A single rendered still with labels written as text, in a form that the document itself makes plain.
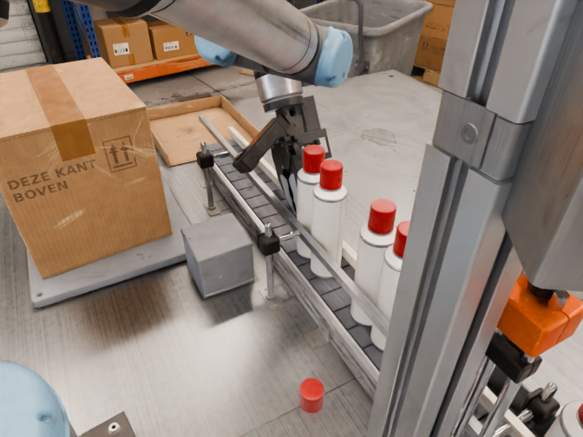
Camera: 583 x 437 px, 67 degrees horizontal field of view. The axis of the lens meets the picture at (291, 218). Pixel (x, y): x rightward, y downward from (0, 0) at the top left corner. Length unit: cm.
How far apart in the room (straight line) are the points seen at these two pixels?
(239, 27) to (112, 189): 45
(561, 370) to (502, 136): 56
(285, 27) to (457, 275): 36
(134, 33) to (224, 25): 369
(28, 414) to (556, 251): 38
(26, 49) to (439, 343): 449
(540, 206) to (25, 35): 451
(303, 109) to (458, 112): 59
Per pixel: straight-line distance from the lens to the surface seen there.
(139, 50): 416
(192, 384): 70
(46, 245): 86
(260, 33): 48
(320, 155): 67
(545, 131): 19
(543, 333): 31
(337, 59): 61
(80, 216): 84
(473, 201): 21
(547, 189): 18
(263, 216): 88
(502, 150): 20
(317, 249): 68
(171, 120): 142
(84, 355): 78
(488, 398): 62
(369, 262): 60
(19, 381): 44
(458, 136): 21
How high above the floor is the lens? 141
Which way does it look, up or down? 37 degrees down
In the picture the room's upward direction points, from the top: straight up
